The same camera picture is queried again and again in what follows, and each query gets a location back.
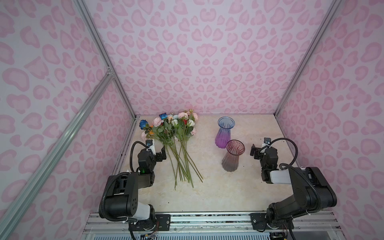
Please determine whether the maroon grey glass vase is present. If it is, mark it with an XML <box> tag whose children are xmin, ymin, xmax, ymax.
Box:
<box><xmin>222</xmin><ymin>140</ymin><xmax>245</xmax><ymax>172</ymax></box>

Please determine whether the blue purple glass vase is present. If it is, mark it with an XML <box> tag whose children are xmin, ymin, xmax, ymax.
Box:
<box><xmin>215</xmin><ymin>117</ymin><xmax>235</xmax><ymax>149</ymax></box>

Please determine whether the pink rose stem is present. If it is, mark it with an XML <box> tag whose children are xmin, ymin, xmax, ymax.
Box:
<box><xmin>178</xmin><ymin>110</ymin><xmax>203</xmax><ymax>187</ymax></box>

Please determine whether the dark blue rose stem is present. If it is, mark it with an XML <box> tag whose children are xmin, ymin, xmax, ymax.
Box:
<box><xmin>140</xmin><ymin>117</ymin><xmax>184</xmax><ymax>188</ymax></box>

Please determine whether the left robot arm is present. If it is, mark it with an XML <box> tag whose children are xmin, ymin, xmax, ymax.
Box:
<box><xmin>99</xmin><ymin>148</ymin><xmax>167</xmax><ymax>231</ymax></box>

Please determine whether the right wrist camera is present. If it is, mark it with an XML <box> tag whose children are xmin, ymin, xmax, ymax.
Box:
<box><xmin>260</xmin><ymin>138</ymin><xmax>272</xmax><ymax>153</ymax></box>

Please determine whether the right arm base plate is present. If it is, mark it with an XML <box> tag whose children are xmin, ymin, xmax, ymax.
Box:
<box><xmin>250</xmin><ymin>213</ymin><xmax>270</xmax><ymax>233</ymax></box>

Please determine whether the white rose stem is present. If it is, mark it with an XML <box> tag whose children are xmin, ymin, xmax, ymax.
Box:
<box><xmin>171</xmin><ymin>118</ymin><xmax>195</xmax><ymax>185</ymax></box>

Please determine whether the diagonal aluminium frame bar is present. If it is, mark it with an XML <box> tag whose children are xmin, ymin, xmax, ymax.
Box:
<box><xmin>1</xmin><ymin>72</ymin><xmax>115</xmax><ymax>240</ymax></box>

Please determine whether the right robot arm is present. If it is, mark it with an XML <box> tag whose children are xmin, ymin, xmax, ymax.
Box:
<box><xmin>250</xmin><ymin>145</ymin><xmax>337</xmax><ymax>232</ymax></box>

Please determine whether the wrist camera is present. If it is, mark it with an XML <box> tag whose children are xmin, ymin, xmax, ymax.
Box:
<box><xmin>146</xmin><ymin>139</ymin><xmax>156</xmax><ymax>156</ymax></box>
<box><xmin>260</xmin><ymin>138</ymin><xmax>272</xmax><ymax>153</ymax></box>

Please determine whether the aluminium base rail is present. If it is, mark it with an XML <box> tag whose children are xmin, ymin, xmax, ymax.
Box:
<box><xmin>81</xmin><ymin>211</ymin><xmax>345</xmax><ymax>240</ymax></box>

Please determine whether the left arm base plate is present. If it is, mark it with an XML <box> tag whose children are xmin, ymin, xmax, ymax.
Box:
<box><xmin>129</xmin><ymin>214</ymin><xmax>171</xmax><ymax>232</ymax></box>

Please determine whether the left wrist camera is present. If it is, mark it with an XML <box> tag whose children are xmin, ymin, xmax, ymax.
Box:
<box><xmin>146</xmin><ymin>139</ymin><xmax>156</xmax><ymax>156</ymax></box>

